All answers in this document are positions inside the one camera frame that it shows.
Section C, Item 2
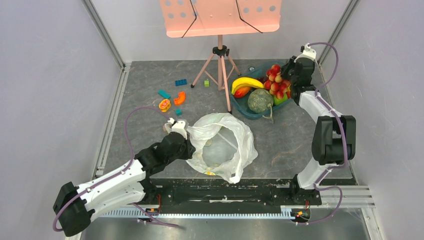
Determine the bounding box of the red cherry fruit cluster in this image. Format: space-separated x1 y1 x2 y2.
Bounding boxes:
264 64 291 99

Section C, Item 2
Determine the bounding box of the white plastic bag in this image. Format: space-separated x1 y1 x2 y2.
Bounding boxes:
186 113 258 184

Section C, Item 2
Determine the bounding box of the yellow banana fake fruit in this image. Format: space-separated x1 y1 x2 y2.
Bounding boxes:
231 76 264 95

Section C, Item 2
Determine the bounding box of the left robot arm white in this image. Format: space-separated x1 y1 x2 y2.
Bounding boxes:
52 131 196 237

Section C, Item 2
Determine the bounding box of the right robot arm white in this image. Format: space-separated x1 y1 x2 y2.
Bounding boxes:
281 56 356 204

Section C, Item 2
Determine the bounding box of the red orange mango fake fruit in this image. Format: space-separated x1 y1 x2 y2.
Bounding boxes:
233 86 252 99

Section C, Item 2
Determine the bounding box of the orange slice toy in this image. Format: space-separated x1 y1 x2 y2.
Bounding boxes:
158 98 172 113

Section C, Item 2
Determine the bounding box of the green netted melon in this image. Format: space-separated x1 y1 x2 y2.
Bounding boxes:
247 88 274 123

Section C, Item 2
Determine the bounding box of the orange curved block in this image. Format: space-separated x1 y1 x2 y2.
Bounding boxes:
173 91 186 106

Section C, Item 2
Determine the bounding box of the teal flat block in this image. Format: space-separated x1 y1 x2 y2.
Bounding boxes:
158 89 171 99

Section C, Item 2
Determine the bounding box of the blue lego brick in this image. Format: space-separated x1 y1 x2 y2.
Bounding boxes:
174 79 188 87

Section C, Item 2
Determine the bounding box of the teal plastic fruit bin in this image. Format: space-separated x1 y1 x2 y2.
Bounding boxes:
229 59 289 120

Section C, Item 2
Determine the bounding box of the pink music stand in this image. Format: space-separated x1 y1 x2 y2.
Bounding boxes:
159 0 283 112

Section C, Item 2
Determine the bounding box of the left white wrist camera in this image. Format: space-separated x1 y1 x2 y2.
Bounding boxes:
164 117 189 140

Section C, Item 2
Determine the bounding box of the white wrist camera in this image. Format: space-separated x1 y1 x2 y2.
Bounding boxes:
294 43 317 63
164 117 189 140

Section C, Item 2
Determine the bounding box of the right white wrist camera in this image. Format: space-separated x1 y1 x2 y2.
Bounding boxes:
294 43 317 63

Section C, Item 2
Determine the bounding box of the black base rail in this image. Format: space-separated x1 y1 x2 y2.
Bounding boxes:
138 178 322 214

